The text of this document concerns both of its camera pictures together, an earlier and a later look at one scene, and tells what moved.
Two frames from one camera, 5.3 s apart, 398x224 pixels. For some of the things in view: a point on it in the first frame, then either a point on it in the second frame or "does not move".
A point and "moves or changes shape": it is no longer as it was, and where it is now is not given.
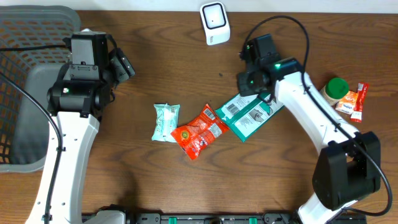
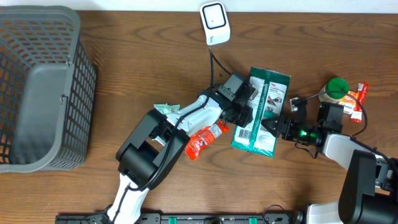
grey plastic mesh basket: (33, 49) does not move
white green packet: (245, 114) moves or changes shape
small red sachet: (362, 93) does not move
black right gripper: (245, 89) -> (286, 135)
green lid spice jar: (334, 89) does not move
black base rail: (145, 218) does not move
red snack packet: (196, 135) does not move
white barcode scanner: (216, 22) does not move
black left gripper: (120, 65) -> (248, 121)
